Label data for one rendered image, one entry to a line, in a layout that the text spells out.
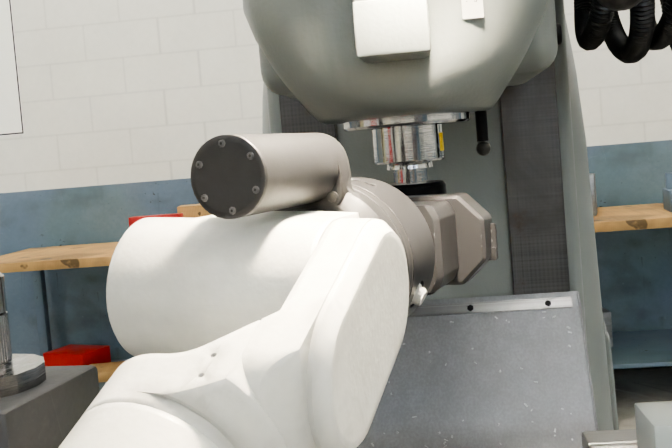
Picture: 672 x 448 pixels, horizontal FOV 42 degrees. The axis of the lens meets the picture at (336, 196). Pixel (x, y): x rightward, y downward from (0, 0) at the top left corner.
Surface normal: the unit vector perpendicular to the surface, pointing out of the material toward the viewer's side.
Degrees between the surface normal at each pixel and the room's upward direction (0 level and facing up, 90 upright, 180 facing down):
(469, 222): 90
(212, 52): 90
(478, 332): 64
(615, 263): 90
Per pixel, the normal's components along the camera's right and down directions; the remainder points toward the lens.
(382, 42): -0.11, 0.06
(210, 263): -0.33, -0.41
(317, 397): 0.39, 0.04
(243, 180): -0.36, 0.07
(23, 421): 0.97, -0.07
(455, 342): -0.13, -0.40
